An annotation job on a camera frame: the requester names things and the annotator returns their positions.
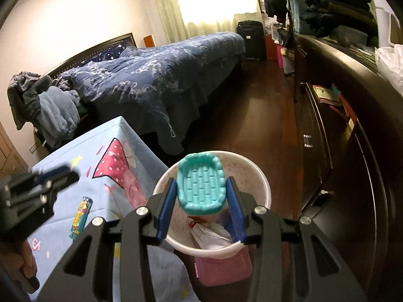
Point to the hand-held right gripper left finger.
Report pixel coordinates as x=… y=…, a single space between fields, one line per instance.
x=165 y=214

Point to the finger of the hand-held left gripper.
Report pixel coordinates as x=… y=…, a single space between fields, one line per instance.
x=53 y=174

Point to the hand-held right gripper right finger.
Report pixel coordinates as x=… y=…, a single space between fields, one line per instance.
x=236 y=214

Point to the white plastic bucket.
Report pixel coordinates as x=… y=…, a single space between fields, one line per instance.
x=252 y=176

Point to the teal plastic soap dish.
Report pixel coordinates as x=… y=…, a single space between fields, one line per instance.
x=200 y=188

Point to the person's left hand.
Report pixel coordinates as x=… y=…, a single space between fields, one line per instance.
x=22 y=258

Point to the red packet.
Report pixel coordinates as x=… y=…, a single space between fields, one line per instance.
x=191 y=221

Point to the blue printed tablecloth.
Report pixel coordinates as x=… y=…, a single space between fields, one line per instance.
x=78 y=144

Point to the light wooden wardrobe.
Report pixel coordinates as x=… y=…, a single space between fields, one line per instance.
x=9 y=157

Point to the colourful lighter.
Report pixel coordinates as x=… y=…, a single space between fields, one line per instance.
x=81 y=217

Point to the pink plastic box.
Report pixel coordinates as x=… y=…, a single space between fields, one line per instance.
x=220 y=267

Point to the light blue fleece garment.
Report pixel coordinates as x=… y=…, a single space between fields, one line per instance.
x=56 y=116

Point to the grey jacket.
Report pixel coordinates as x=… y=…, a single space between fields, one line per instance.
x=22 y=91

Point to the dark wooden headboard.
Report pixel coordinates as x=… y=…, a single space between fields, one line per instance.
x=94 y=54

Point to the blue star print pillow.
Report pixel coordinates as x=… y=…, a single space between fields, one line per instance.
x=110 y=53

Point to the dark wooden cabinet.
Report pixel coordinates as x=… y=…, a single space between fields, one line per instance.
x=371 y=210

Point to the bed with blue quilt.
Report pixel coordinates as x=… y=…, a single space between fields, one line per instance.
x=163 y=75

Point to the green book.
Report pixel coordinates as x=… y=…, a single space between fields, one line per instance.
x=326 y=94

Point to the red book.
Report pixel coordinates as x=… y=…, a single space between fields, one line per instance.
x=348 y=110

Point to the orange wooden box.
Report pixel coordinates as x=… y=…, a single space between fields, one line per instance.
x=149 y=41

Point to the small pink bin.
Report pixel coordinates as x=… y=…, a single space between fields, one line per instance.
x=280 y=55

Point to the red box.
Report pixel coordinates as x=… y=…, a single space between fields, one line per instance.
x=270 y=48

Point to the black suitcase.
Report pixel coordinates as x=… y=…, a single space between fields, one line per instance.
x=250 y=41

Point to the pale curtain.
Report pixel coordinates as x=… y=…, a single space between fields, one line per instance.
x=167 y=6

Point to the clear plastic bag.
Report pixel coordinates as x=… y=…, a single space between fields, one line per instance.
x=392 y=66

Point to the stack of folded dark clothes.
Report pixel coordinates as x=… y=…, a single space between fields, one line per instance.
x=337 y=6

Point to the white paper roll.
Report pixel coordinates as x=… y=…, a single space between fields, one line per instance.
x=383 y=26

